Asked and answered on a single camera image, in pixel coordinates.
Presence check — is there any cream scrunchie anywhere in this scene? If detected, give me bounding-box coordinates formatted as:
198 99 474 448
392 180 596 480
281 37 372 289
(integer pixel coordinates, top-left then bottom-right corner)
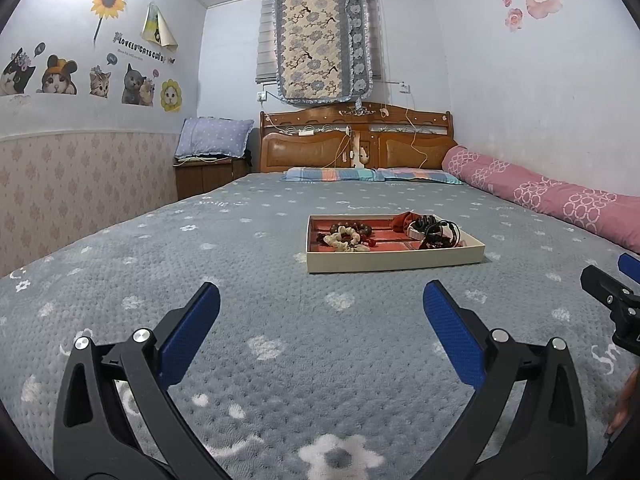
320 225 371 252

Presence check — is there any black white cat sticker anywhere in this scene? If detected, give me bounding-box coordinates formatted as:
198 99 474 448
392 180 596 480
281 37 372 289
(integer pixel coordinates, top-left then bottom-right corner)
0 47 37 97

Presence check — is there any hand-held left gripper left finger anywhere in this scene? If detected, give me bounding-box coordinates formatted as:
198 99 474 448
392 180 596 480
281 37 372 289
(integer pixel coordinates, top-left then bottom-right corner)
52 281 231 480

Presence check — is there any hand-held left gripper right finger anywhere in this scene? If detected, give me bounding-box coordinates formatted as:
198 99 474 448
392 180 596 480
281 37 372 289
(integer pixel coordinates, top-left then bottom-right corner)
412 280 591 480

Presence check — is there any floral hanging quilt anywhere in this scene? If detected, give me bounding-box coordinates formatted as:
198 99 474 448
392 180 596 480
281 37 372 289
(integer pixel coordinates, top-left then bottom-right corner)
272 0 376 106

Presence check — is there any lettering wall sticker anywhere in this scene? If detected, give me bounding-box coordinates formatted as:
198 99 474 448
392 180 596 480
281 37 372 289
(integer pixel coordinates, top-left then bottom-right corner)
112 31 176 64

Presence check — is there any purple dotted pillow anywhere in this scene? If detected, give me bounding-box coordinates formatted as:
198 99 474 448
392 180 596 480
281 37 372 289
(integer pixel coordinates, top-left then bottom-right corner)
174 116 255 161

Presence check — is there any peeling yellow wall poster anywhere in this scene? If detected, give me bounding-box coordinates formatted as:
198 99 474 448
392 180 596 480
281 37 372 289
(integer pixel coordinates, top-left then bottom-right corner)
141 2 179 52

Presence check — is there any hat cat wall sticker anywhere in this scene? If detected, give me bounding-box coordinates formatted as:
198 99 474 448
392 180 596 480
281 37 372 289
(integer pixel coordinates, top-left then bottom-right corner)
36 54 79 96

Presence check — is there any person's right hand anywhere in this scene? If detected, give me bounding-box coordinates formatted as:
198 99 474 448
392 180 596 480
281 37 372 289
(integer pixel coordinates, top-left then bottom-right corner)
605 367 634 437

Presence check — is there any wooden bead bracelet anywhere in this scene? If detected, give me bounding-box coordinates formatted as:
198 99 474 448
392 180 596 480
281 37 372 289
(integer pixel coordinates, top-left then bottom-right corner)
315 220 376 242

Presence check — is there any grey flower bed blanket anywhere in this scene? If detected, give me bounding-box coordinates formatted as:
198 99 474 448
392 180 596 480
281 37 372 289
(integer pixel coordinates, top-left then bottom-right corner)
0 170 640 480

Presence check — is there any wooden nightstand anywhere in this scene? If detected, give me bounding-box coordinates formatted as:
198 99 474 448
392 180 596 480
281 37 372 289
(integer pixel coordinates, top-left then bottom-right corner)
173 156 249 201

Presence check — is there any orange scrunchie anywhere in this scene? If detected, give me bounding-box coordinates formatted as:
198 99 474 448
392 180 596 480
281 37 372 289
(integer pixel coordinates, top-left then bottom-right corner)
391 211 423 233

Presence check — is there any black braided bracelet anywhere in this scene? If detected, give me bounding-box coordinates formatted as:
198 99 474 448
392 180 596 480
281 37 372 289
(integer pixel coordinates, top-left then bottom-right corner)
420 220 461 251

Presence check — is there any sunflower wall sticker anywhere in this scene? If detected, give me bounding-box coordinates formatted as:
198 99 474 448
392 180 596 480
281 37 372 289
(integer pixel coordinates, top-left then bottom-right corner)
90 0 127 41

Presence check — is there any wooden headboard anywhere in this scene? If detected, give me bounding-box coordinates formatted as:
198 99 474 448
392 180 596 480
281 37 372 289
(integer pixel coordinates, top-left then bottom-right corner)
258 101 457 175

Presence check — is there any pink patterned bolster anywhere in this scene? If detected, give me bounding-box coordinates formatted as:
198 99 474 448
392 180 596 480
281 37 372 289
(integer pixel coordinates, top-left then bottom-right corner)
441 145 640 253

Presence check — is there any beige tray with red lining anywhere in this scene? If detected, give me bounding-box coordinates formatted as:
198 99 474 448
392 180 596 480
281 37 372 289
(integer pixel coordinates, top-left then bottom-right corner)
305 212 487 275

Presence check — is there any yellow flower cat sticker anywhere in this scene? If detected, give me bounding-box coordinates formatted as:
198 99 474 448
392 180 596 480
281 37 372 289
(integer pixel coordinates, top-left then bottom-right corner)
160 78 183 111

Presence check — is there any tabby kitten wall sticker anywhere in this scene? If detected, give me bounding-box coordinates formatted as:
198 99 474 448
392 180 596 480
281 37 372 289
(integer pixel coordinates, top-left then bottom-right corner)
89 65 112 98

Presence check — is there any grey cat wall sticker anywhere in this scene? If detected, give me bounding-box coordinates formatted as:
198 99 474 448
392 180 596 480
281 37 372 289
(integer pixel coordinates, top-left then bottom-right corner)
121 62 156 106

